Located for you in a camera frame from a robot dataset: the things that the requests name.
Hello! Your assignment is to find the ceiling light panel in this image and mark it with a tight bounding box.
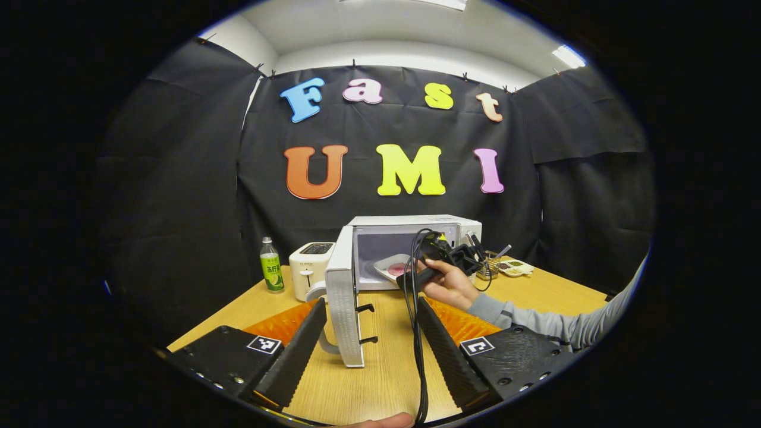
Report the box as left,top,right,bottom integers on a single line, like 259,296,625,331
552,45,587,70

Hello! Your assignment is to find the white microwave oven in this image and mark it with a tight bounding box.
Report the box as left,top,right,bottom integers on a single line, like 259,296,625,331
305,215,483,368

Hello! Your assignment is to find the white toaster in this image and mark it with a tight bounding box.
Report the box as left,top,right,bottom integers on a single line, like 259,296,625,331
289,242,337,302

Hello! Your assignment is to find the green drink bottle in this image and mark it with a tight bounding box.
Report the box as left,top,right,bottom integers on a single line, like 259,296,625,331
260,237,285,293

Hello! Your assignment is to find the metal mesh container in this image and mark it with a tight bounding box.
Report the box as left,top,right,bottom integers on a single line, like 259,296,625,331
476,253,501,281

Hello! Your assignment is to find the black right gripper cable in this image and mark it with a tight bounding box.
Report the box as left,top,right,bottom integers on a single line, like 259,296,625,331
403,228,444,425

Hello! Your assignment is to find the white divided bean tray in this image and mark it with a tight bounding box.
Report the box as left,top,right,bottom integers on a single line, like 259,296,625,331
498,259,534,278

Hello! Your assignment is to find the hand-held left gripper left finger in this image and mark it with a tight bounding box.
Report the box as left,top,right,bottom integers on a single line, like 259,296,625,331
166,297,328,412

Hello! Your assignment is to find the black backdrop cloth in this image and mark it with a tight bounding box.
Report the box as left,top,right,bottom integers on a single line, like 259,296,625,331
98,37,655,345

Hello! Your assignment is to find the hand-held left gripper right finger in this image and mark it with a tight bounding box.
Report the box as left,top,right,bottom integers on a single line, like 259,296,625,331
416,296,577,412

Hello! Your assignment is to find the white square plate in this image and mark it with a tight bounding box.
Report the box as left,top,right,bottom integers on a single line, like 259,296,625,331
373,254,415,284

